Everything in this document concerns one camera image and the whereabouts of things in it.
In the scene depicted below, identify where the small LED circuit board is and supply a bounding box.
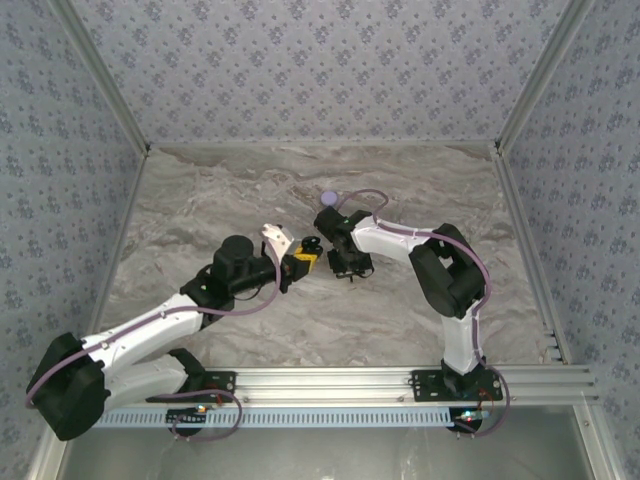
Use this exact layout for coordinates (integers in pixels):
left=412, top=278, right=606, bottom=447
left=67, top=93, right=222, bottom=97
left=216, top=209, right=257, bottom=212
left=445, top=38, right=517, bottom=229
left=449, top=407, right=496, bottom=432
left=166, top=405, right=210, bottom=427

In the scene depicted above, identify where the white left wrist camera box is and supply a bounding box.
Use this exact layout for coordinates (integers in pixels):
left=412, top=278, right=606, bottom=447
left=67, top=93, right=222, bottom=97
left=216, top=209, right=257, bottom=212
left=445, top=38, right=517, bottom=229
left=258, top=222, right=296, bottom=266

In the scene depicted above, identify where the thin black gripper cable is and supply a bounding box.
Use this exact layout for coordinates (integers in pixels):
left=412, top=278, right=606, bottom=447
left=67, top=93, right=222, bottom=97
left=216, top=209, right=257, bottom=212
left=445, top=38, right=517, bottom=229
left=337, top=267, right=376, bottom=284

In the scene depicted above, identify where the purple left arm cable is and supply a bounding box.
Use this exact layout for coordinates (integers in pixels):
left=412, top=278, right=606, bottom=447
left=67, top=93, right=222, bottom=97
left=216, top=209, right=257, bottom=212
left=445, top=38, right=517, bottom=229
left=25, top=238, right=281, bottom=444

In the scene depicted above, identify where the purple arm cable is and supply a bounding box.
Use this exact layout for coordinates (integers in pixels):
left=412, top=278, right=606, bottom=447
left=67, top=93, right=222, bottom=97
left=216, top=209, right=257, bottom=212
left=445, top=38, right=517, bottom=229
left=338, top=188, right=512, bottom=440
left=25, top=238, right=281, bottom=444

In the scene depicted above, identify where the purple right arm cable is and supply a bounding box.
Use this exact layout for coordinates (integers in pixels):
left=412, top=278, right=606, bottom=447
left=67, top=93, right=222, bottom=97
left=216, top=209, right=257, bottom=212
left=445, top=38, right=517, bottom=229
left=338, top=188, right=512, bottom=440

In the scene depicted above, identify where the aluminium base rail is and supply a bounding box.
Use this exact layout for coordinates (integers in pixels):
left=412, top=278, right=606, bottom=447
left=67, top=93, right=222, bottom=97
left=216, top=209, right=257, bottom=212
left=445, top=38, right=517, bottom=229
left=144, top=366, right=600, bottom=405

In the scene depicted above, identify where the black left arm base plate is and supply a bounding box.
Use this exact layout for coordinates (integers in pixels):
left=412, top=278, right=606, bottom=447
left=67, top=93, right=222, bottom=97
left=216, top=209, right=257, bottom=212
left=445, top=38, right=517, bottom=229
left=144, top=370, right=238, bottom=404

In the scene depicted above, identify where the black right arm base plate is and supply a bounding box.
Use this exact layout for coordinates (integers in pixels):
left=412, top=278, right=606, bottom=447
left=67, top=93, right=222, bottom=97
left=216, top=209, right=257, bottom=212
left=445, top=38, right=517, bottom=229
left=410, top=369, right=504, bottom=404

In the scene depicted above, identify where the white slotted cable duct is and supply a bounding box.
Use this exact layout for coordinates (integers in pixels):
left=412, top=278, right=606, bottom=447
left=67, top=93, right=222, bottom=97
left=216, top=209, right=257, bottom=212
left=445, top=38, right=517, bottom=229
left=94, top=405, right=459, bottom=429

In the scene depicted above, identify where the aluminium table side rail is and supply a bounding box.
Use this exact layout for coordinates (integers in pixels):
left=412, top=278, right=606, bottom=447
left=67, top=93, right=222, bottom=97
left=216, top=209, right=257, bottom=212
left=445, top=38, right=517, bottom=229
left=491, top=142, right=574, bottom=365

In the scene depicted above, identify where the aluminium frame post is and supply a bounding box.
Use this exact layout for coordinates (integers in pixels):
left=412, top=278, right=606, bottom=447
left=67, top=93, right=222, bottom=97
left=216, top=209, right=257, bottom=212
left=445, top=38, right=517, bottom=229
left=493, top=0, right=600, bottom=154
left=49, top=0, right=153, bottom=155

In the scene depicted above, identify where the aluminium frame leg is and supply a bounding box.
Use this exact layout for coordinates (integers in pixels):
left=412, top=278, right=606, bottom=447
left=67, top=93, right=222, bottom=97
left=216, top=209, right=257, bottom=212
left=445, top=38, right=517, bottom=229
left=572, top=403, right=629, bottom=480
left=27, top=434, right=74, bottom=480

